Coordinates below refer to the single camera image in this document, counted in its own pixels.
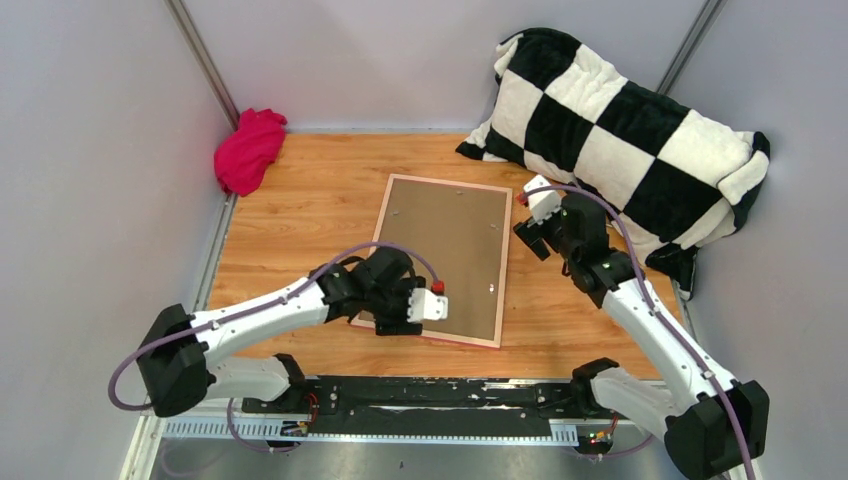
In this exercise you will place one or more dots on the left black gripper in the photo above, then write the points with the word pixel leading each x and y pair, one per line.
pixel 399 324

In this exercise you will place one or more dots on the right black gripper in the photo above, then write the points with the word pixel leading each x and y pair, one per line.
pixel 541 230

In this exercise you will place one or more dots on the pink picture frame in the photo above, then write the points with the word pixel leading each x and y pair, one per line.
pixel 461 232

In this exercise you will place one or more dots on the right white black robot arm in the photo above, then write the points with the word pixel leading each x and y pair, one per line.
pixel 709 421

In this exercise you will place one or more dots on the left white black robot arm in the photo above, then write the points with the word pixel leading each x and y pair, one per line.
pixel 186 358

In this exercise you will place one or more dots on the black white checkered pillow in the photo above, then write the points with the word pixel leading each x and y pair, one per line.
pixel 678 179

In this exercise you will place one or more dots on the magenta cloth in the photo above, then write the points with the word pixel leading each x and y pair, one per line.
pixel 241 161

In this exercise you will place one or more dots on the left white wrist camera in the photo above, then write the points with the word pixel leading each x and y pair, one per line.
pixel 425 305

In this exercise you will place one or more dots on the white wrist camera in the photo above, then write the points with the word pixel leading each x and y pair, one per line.
pixel 425 305
pixel 542 205

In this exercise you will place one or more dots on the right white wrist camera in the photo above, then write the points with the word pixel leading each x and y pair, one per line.
pixel 542 205

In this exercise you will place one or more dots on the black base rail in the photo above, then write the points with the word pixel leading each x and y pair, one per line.
pixel 440 410

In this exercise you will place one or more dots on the right aluminium corner post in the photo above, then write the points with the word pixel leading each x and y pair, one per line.
pixel 707 15

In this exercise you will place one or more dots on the aluminium corner post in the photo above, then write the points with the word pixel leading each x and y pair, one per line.
pixel 193 38
pixel 707 15

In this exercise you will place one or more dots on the left aluminium corner post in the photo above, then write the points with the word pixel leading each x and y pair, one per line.
pixel 193 38

